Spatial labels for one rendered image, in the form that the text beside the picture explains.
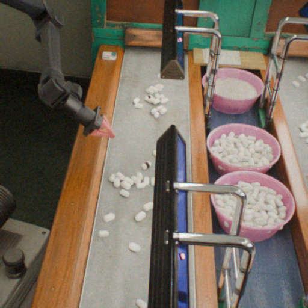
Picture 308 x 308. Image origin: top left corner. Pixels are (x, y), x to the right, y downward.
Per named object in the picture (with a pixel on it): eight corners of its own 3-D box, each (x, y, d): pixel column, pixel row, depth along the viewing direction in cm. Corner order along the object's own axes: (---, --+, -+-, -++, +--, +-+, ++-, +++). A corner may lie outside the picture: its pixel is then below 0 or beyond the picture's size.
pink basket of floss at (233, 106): (231, 126, 208) (234, 106, 202) (187, 97, 223) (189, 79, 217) (272, 105, 222) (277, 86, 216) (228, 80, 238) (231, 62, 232)
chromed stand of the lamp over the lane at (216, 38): (161, 133, 201) (169, 28, 173) (162, 106, 217) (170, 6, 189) (209, 136, 201) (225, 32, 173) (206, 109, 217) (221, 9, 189)
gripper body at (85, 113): (103, 108, 166) (85, 95, 163) (99, 126, 158) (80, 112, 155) (91, 120, 169) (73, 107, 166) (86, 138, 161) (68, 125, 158)
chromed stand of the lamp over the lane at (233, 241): (152, 362, 125) (164, 242, 98) (154, 295, 141) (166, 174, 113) (228, 367, 125) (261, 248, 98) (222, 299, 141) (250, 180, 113)
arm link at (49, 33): (33, 27, 184) (52, 7, 180) (45, 36, 188) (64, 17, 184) (33, 101, 155) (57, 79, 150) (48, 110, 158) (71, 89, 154)
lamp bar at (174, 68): (159, 79, 162) (161, 59, 158) (163, 4, 211) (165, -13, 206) (184, 80, 162) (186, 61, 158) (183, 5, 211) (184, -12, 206)
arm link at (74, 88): (37, 98, 156) (55, 81, 153) (43, 80, 165) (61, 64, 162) (66, 122, 161) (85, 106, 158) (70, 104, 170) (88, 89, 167)
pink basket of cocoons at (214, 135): (222, 195, 175) (226, 174, 169) (192, 149, 194) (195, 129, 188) (289, 181, 183) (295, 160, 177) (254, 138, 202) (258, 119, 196)
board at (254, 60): (194, 65, 228) (194, 62, 228) (193, 50, 240) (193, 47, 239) (266, 70, 228) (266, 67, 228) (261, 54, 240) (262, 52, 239)
